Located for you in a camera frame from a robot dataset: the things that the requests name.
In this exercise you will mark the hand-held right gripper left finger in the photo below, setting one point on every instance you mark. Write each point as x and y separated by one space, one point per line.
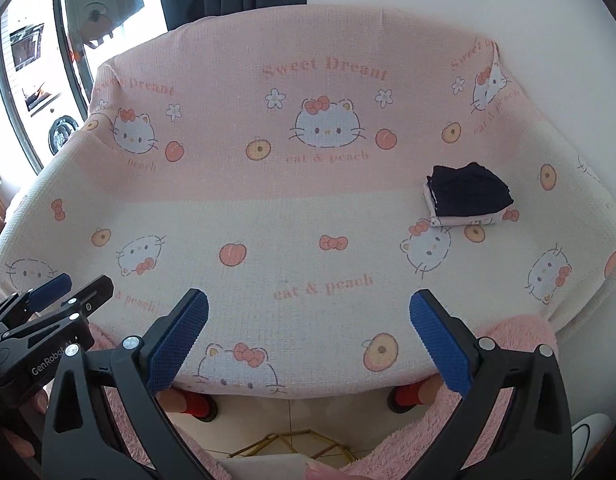
180 340

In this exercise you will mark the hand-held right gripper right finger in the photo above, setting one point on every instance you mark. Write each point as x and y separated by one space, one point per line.
437 345

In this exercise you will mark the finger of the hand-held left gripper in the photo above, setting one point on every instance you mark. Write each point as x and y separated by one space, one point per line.
90 297
48 292

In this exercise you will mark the navy shorts with white stripes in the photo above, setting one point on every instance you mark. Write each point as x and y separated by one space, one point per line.
472 190

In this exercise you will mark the person's left hand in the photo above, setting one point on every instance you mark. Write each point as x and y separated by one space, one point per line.
41 401

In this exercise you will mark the person's right hand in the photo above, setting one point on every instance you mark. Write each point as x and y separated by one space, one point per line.
323 472

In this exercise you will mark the red sofa leg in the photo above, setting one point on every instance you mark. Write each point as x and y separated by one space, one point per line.
195 402
405 397

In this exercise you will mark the folded pink printed garment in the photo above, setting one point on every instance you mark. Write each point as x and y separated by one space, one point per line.
457 220

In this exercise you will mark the white panel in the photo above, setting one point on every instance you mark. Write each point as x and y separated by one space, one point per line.
268 467

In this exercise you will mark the washing machine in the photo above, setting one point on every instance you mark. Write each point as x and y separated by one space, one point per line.
63 132

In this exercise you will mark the pink and white printed blanket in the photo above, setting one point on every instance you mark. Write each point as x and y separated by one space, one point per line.
288 210

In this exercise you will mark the white slipper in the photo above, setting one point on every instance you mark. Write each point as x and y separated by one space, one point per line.
590 435

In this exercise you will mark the grey round object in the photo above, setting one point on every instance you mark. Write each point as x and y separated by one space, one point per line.
103 5

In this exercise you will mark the black window frame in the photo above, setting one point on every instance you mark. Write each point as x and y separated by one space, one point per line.
63 10

